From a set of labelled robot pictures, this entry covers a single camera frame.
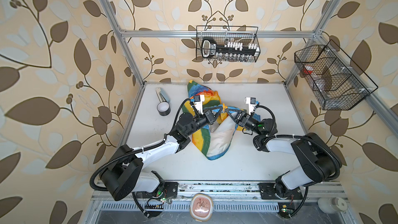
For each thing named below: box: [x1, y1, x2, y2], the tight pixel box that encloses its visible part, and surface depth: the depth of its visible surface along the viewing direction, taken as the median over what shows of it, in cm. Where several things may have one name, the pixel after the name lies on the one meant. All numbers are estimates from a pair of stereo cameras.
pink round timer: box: [189, 192, 214, 222], surface depth 69 cm
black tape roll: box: [156, 101, 172, 117], surface depth 106 cm
